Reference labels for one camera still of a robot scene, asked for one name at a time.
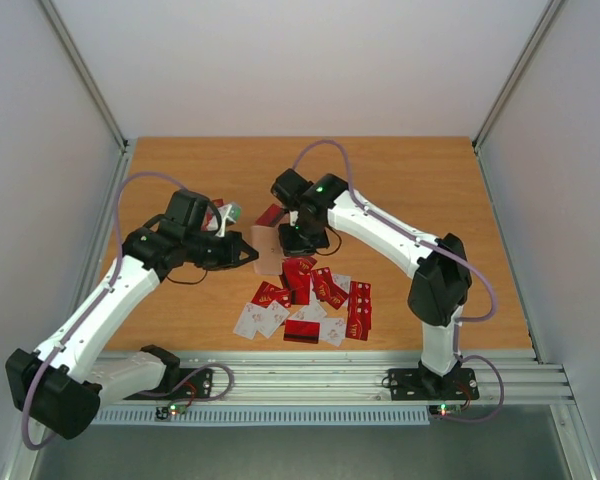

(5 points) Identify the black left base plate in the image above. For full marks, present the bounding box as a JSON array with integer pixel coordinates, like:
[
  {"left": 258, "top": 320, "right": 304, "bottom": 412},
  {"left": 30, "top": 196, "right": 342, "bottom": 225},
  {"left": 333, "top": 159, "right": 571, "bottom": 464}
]
[{"left": 132, "top": 368, "right": 213, "bottom": 401}]

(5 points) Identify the red VIP card centre right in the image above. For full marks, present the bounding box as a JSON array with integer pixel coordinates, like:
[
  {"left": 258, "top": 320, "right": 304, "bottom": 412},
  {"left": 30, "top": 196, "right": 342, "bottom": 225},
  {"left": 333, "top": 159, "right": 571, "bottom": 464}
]
[{"left": 310, "top": 267, "right": 348, "bottom": 310}]

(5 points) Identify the dark red card top centre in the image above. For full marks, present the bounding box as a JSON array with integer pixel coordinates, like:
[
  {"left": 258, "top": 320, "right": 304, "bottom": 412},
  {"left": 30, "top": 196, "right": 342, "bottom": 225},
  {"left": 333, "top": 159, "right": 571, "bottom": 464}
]
[{"left": 255, "top": 204, "right": 285, "bottom": 227}]

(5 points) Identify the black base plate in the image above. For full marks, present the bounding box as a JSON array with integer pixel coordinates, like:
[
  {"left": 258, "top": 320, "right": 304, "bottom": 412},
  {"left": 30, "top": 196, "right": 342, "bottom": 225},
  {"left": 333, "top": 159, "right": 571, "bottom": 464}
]
[
  {"left": 385, "top": 367, "right": 480, "bottom": 401},
  {"left": 132, "top": 368, "right": 213, "bottom": 401}
]

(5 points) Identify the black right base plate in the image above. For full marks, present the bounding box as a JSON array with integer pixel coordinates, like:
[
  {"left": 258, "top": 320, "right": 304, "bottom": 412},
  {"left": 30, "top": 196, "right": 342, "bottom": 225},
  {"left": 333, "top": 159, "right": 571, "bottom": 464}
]
[{"left": 385, "top": 367, "right": 480, "bottom": 401}]

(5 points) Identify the red VIP card left pile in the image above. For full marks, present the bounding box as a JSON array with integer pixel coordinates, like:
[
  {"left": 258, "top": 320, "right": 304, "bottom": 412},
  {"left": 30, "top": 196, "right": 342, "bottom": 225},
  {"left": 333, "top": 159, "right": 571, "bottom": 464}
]
[{"left": 251, "top": 281, "right": 292, "bottom": 308}]

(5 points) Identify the grey slotted cable duct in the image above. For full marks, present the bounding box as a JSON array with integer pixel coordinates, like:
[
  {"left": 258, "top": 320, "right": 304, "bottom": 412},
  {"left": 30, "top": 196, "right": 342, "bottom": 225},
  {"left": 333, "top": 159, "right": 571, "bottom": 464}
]
[{"left": 93, "top": 405, "right": 429, "bottom": 428}]

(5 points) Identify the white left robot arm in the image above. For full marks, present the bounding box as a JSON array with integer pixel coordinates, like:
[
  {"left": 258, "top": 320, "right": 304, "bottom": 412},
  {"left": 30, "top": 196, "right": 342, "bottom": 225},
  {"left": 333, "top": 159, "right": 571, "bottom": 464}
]
[{"left": 5, "top": 189, "right": 259, "bottom": 450}]

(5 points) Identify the pink leather card holder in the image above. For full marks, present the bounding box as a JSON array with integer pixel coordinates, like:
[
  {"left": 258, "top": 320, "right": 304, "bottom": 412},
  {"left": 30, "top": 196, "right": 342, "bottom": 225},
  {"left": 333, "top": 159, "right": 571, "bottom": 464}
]
[{"left": 251, "top": 225, "right": 284, "bottom": 276}]

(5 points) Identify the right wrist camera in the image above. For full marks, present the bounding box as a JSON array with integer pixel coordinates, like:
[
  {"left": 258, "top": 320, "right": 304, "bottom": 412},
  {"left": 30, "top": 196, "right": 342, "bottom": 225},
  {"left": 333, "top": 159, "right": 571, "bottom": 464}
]
[{"left": 279, "top": 208, "right": 298, "bottom": 227}]

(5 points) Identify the red VIP card top pile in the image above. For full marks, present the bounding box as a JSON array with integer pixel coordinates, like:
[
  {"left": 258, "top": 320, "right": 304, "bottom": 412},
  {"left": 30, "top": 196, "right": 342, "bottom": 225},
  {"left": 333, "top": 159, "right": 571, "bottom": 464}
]
[{"left": 282, "top": 256, "right": 317, "bottom": 276}]

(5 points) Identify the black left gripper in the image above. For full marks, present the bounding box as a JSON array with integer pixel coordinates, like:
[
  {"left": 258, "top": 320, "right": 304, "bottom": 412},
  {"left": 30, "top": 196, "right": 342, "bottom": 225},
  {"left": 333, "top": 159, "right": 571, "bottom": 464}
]
[{"left": 185, "top": 231, "right": 259, "bottom": 270}]

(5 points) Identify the red vip card pile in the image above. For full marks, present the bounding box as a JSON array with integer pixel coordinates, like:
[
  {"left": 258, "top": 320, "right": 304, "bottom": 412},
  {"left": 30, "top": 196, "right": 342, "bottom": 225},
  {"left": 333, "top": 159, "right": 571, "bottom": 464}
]
[
  {"left": 282, "top": 256, "right": 317, "bottom": 276},
  {"left": 251, "top": 281, "right": 292, "bottom": 308}
]

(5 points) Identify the dark red magstripe card centre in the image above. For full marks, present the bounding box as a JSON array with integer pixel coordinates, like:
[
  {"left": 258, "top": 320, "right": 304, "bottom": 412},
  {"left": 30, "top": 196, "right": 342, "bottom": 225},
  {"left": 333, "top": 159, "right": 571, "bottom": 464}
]
[{"left": 280, "top": 269, "right": 311, "bottom": 306}]

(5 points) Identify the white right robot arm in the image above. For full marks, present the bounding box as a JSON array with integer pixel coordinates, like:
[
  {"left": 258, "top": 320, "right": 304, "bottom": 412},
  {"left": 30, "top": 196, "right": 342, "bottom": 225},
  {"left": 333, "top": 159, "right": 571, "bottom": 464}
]
[{"left": 271, "top": 169, "right": 472, "bottom": 397}]

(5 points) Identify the white card centre pile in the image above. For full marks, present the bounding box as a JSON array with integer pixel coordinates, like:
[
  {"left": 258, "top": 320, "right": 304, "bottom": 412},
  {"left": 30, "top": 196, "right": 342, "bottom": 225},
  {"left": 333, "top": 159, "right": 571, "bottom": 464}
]
[{"left": 289, "top": 302, "right": 327, "bottom": 322}]

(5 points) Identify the red card stack right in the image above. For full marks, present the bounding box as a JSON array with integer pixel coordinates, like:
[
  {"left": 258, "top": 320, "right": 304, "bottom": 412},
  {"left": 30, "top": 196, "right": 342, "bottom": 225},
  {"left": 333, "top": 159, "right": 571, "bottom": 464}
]
[{"left": 345, "top": 281, "right": 372, "bottom": 341}]

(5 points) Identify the aluminium front rail frame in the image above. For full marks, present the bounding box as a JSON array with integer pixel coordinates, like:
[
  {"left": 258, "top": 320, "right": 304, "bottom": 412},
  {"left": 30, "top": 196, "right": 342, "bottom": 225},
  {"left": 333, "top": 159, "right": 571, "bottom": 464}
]
[{"left": 27, "top": 349, "right": 576, "bottom": 406}]

